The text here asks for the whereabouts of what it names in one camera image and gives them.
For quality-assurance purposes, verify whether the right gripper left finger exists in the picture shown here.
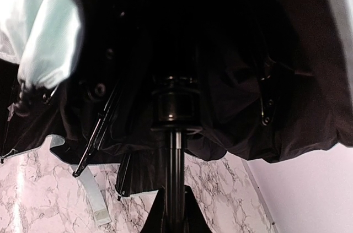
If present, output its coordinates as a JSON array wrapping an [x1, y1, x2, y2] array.
[[141, 188, 168, 233]]

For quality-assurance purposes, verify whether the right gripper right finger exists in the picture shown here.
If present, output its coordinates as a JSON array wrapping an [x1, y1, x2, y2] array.
[[184, 185, 208, 233]]

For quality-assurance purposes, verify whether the mint green folding umbrella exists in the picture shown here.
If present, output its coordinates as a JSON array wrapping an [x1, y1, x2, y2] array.
[[1, 0, 352, 232]]

